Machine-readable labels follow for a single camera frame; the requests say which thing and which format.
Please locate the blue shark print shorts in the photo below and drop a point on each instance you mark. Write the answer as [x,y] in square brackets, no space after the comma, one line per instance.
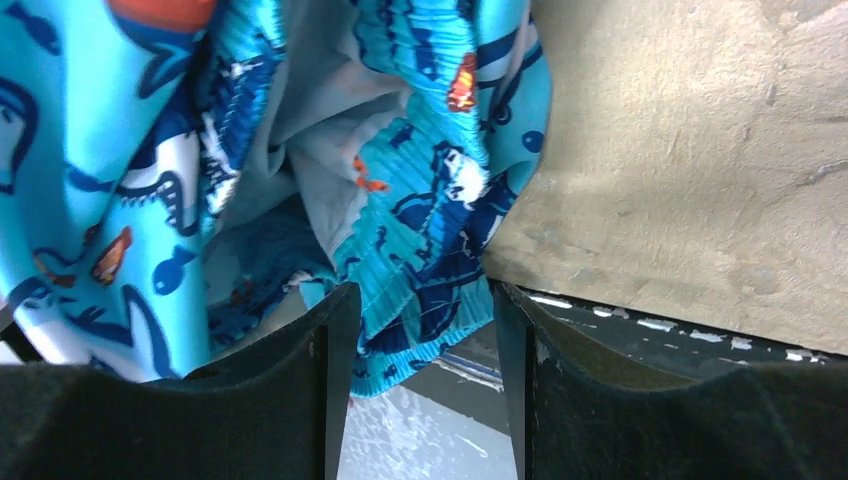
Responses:
[174,172]

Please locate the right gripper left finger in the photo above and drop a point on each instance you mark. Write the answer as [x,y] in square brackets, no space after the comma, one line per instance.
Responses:
[275,409]

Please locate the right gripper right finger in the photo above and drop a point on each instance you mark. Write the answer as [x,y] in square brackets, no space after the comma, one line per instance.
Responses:
[578,409]

